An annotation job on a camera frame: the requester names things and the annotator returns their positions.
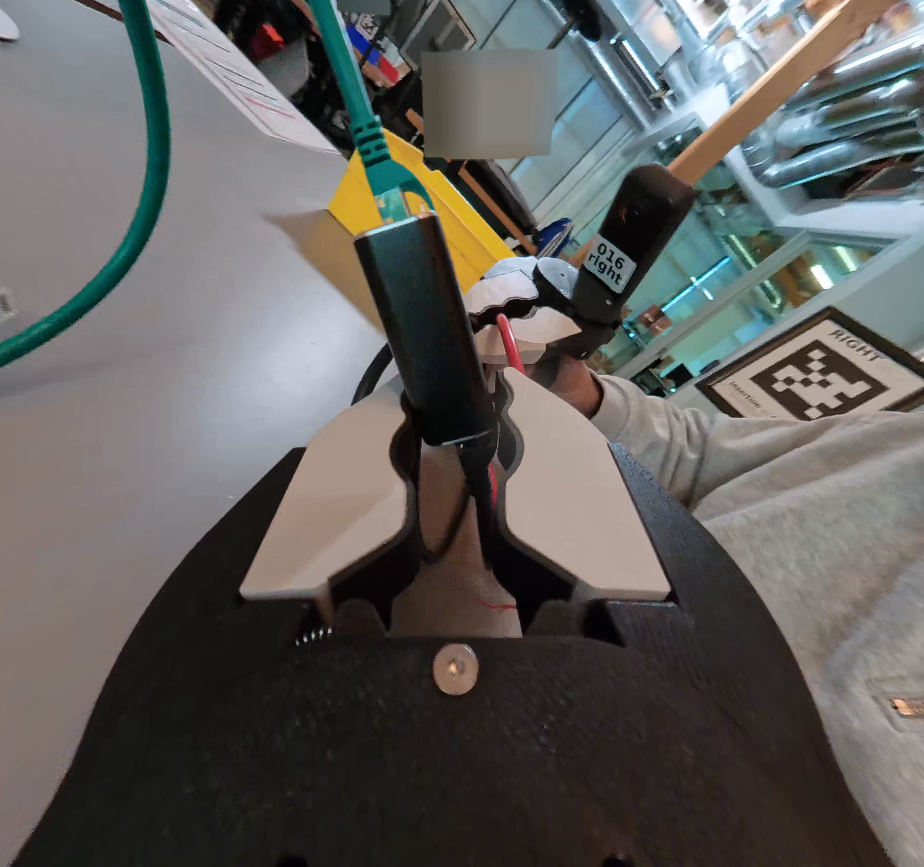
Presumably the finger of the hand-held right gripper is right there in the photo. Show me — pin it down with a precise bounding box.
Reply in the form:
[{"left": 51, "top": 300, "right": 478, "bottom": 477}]
[
  {"left": 465, "top": 258, "right": 542, "bottom": 319},
  {"left": 476, "top": 306, "right": 584, "bottom": 364}
]

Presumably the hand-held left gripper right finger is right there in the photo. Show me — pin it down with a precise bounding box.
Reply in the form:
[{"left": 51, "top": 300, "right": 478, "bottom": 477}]
[{"left": 498, "top": 367, "right": 674, "bottom": 602}]

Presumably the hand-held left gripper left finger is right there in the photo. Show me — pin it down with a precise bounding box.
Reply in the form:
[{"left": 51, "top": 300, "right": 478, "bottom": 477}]
[{"left": 237, "top": 392, "right": 422, "bottom": 602}]

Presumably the yellow storage bin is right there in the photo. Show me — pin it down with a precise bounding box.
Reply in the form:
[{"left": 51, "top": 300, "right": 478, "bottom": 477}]
[{"left": 328, "top": 127, "right": 518, "bottom": 292}]

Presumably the black network adapter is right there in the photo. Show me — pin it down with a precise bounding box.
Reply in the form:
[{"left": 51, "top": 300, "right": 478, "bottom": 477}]
[{"left": 352, "top": 212, "right": 501, "bottom": 448}]

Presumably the black ethernet cable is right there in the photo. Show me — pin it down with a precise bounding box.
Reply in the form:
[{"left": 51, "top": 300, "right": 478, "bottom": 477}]
[{"left": 350, "top": 342, "right": 501, "bottom": 568}]

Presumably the green ethernet cable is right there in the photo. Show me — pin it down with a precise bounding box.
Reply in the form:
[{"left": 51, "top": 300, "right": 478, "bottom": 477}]
[{"left": 0, "top": 0, "right": 436, "bottom": 370}]

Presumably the person's right forearm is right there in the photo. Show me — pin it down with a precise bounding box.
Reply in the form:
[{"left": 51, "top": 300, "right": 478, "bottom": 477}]
[{"left": 588, "top": 372, "right": 795, "bottom": 522}]

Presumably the grey desk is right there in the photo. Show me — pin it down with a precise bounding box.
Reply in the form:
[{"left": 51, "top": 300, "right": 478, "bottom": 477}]
[{"left": 0, "top": 0, "right": 405, "bottom": 861}]

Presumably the person's right hand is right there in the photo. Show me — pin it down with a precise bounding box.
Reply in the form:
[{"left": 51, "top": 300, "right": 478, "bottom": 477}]
[{"left": 530, "top": 355, "right": 605, "bottom": 418}]

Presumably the wooden beam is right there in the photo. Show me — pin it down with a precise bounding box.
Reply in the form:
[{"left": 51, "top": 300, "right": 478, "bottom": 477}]
[{"left": 570, "top": 0, "right": 907, "bottom": 269}]

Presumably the framed marker sign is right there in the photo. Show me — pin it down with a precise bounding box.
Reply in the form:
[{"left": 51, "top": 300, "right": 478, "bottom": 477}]
[{"left": 695, "top": 306, "right": 924, "bottom": 422}]

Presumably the person's grey sweatshirt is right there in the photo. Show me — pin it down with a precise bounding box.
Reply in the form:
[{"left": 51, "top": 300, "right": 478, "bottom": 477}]
[{"left": 693, "top": 408, "right": 924, "bottom": 867}]

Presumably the white paper sheet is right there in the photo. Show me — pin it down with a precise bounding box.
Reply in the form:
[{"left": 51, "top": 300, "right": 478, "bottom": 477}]
[{"left": 68, "top": 0, "right": 342, "bottom": 155}]

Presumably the silver ventilation duct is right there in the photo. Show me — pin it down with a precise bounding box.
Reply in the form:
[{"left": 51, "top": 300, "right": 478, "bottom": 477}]
[{"left": 744, "top": 37, "right": 924, "bottom": 193}]

